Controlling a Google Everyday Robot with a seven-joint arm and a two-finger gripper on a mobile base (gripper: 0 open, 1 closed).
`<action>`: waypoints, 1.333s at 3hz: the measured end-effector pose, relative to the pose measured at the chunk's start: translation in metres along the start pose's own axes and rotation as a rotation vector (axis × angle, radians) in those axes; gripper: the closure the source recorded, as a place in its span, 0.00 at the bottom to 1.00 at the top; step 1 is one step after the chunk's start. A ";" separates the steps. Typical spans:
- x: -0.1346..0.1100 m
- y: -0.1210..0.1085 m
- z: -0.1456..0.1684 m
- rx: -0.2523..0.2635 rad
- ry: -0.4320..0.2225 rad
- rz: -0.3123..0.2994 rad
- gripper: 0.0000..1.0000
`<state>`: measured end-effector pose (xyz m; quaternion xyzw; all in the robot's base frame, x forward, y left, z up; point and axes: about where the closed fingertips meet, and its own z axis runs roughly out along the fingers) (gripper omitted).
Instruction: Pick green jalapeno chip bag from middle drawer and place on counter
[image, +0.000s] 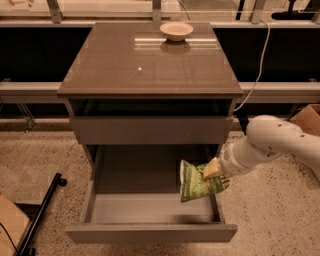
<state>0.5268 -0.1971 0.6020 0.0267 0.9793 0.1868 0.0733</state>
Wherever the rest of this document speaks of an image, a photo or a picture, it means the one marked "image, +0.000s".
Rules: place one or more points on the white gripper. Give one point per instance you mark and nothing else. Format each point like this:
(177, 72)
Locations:
(227, 162)

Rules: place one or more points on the green jalapeno chip bag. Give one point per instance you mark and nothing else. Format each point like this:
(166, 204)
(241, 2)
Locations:
(194, 186)

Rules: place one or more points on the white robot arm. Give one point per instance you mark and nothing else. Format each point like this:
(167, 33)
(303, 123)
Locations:
(267, 137)

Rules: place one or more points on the open grey middle drawer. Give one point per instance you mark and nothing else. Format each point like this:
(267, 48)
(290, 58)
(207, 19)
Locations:
(133, 196)

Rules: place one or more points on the grey drawer cabinet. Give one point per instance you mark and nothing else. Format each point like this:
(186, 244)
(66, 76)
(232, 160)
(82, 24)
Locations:
(137, 61)

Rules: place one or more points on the grey top drawer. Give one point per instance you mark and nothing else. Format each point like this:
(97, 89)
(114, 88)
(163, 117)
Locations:
(150, 121)

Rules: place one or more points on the cardboard box right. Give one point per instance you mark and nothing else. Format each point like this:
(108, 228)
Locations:
(308, 119)

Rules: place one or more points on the cardboard box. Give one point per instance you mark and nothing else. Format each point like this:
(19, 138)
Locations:
(308, 119)
(13, 224)

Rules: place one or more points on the beige bowl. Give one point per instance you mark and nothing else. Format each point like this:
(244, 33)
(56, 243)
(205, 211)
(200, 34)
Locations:
(176, 31)

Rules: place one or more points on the cardboard box left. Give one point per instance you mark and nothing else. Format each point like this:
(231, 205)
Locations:
(13, 224)

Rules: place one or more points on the metal railing frame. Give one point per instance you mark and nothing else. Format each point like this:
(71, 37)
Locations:
(273, 41)

